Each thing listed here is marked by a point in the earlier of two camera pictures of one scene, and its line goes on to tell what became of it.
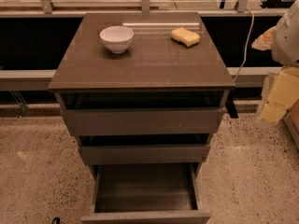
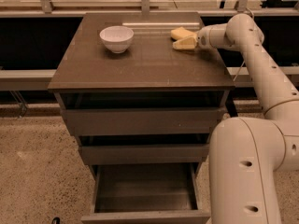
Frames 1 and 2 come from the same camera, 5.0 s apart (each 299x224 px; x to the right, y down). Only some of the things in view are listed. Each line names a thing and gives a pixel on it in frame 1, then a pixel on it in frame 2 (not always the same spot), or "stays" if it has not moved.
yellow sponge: [185, 36] stays
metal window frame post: [145, 0] stays
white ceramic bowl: [117, 38] stays
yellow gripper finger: [283, 93] → [185, 44]
